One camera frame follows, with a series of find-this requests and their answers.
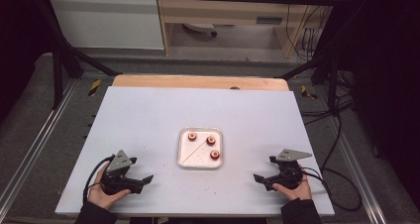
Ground office chair base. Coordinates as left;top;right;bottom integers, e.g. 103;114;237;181
182;23;218;38

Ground light wooden desk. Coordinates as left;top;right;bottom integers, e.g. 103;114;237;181
155;0;335;58

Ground person's left hand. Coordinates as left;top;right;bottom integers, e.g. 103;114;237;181
87;163;132;211

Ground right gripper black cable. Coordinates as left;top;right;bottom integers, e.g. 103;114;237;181
298;166;363;212

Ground thin wooden skewer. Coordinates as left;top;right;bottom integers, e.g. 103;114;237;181
181;140;208;163

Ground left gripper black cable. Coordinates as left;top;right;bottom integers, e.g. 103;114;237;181
82;155;115;205

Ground aluminium floor rail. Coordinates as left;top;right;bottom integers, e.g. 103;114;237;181
0;79;79;205
330;114;392;224

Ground yellow black tape marker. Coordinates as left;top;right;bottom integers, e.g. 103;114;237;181
87;79;102;97

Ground hanging black cables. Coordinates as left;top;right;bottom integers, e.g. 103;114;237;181
285;0;333;62

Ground person's right hand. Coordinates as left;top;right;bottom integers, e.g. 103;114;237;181
271;166;313;202

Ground square metal tray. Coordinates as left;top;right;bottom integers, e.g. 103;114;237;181
176;127;224;169

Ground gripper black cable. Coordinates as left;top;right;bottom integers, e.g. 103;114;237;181
298;166;363;212
82;155;115;205

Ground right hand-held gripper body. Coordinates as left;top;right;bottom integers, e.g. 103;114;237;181
268;148;313;190

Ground black floor cables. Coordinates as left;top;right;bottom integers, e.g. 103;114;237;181
301;69;357;126

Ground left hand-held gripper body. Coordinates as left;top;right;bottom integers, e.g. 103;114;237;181
100;150;141;196

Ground white cabinet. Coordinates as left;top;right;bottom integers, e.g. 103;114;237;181
49;0;165;51

